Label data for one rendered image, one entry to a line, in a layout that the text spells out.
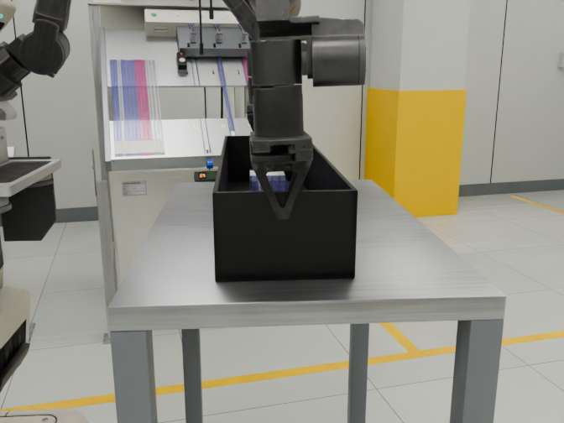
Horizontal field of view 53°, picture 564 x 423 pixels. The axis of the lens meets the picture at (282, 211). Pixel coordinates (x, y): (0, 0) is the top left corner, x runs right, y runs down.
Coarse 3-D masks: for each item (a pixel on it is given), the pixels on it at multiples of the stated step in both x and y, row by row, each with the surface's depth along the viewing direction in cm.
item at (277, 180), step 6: (252, 174) 115; (270, 174) 115; (276, 174) 115; (282, 174) 115; (252, 180) 108; (270, 180) 108; (276, 180) 108; (282, 180) 108; (252, 186) 103; (258, 186) 103; (276, 186) 103; (282, 186) 103; (288, 186) 103
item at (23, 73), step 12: (0, 48) 105; (0, 60) 105; (12, 60) 105; (0, 72) 105; (12, 72) 107; (24, 72) 108; (0, 84) 106; (12, 84) 108; (0, 96) 107; (12, 96) 112
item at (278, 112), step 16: (256, 96) 63; (272, 96) 62; (288, 96) 62; (256, 112) 64; (272, 112) 63; (288, 112) 63; (256, 128) 64; (272, 128) 63; (288, 128) 63; (256, 144) 61; (272, 144) 61; (304, 144) 61
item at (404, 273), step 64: (192, 192) 119; (384, 192) 119; (192, 256) 79; (384, 256) 79; (448, 256) 79; (128, 320) 63; (192, 320) 63; (256, 320) 64; (320, 320) 65; (384, 320) 65; (448, 320) 66; (128, 384) 65; (192, 384) 138
